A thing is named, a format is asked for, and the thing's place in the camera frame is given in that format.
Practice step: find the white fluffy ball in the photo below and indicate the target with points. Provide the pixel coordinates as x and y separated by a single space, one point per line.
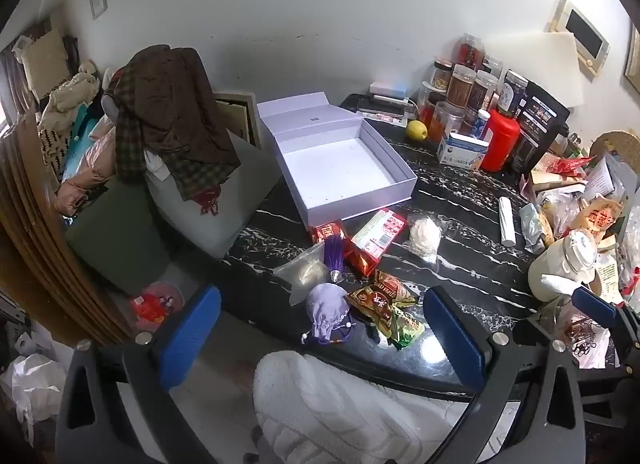
424 236

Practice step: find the silver foil packet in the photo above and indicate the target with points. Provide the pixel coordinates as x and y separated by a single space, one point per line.
531 226

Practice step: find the white paper roll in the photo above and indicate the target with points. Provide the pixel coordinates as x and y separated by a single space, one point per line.
507 221

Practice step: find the black phone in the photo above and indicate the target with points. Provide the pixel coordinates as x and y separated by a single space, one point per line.
380 104

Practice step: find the purple tassel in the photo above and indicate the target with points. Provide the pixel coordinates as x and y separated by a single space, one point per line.
334 254

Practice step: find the group of clear plastic jars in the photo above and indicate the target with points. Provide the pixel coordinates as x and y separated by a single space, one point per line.
460 88

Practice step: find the lilac gift box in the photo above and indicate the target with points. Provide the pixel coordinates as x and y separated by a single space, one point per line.
345 168

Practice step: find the person's white fleece leg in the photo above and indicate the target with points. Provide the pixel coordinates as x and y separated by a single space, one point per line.
340 409

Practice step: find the small red candy packet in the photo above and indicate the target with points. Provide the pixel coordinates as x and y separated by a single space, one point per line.
327 232

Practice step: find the pile of clothes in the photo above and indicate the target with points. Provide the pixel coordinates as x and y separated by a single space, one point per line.
70 98

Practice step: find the shiny red foil packet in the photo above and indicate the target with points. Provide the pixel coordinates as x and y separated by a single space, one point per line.
362 264

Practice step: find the pile of assorted packets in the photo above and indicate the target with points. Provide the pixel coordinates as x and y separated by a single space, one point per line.
595 214

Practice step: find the brown quilted jacket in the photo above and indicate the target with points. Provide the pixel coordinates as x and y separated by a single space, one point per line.
175 108

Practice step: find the pink down jacket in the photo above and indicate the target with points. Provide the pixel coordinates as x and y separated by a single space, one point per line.
87 173

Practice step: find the beige pillow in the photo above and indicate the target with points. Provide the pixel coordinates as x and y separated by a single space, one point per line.
45 61

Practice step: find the gold picture frame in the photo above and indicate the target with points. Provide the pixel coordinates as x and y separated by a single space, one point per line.
633 61

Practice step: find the round woven straw mat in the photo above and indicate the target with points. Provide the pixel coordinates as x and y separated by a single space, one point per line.
617 143

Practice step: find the clear plastic bag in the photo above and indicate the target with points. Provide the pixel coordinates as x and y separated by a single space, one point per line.
300 274

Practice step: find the leaning beige picture frame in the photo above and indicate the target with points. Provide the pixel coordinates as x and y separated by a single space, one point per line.
237 113

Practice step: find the green snack packet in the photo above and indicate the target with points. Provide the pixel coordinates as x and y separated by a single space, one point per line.
406 326

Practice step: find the red bottle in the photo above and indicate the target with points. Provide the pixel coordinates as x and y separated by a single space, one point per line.
500 141

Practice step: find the red and white snack packet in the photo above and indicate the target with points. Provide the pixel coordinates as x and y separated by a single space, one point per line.
378 234

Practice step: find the red snack bag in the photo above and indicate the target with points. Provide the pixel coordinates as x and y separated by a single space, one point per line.
572 165

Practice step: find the grey cushion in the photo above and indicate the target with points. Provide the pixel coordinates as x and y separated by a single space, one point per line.
235 199

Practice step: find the brown wooden boards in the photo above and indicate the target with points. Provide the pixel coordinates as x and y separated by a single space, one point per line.
45 244

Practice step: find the red and white paper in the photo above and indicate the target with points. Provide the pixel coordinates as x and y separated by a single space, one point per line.
390 117

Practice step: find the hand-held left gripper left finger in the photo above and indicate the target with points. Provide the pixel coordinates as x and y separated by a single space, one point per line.
187 329

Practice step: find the white and blue carton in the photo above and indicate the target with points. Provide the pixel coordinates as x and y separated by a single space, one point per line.
460 151

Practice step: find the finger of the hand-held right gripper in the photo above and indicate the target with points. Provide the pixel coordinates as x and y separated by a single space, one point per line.
530 330
595 306

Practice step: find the black stand-up pouch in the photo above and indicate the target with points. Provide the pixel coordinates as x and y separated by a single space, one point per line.
542 128

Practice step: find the wood framed black board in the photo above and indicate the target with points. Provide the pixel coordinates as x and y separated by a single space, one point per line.
585 33

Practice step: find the white plastic bag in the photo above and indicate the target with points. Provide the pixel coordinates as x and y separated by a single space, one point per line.
35 389

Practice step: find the red knot ornament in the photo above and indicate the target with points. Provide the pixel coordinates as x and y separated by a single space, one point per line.
206 203

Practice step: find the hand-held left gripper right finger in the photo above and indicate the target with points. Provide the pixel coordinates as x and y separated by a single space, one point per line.
455 339

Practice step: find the green cushion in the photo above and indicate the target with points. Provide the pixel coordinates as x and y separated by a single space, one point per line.
117 239

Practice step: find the white cutting board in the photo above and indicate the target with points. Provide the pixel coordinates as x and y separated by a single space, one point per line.
535 63

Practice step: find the yellow lemon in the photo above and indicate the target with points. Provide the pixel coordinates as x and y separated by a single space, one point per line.
416 129

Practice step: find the pastel power bank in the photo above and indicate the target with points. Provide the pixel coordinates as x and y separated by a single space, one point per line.
387 89

